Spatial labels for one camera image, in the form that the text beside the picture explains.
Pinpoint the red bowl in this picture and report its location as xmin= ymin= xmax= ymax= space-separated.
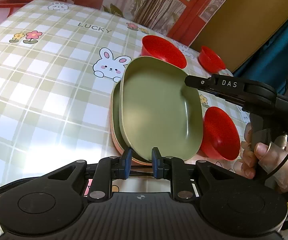
xmin=141 ymin=35 xmax=187 ymax=69
xmin=200 ymin=107 xmax=240 ymax=161
xmin=198 ymin=46 xmax=226 ymax=74

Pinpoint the green square plate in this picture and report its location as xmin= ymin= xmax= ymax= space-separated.
xmin=119 ymin=56 xmax=203 ymax=161
xmin=110 ymin=81 xmax=153 ymax=162

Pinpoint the right hand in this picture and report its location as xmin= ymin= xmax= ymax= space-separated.
xmin=234 ymin=123 xmax=288 ymax=193

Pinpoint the orange square plate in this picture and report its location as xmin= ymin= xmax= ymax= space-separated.
xmin=111 ymin=129 xmax=152 ymax=165

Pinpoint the teal curtain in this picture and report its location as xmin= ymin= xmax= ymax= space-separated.
xmin=233 ymin=20 xmax=288 ymax=93

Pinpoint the wooden headboard panel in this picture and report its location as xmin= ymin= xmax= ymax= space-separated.
xmin=191 ymin=0 xmax=288 ymax=72

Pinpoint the checked bunny tablecloth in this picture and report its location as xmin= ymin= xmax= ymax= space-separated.
xmin=0 ymin=0 xmax=251 ymax=196

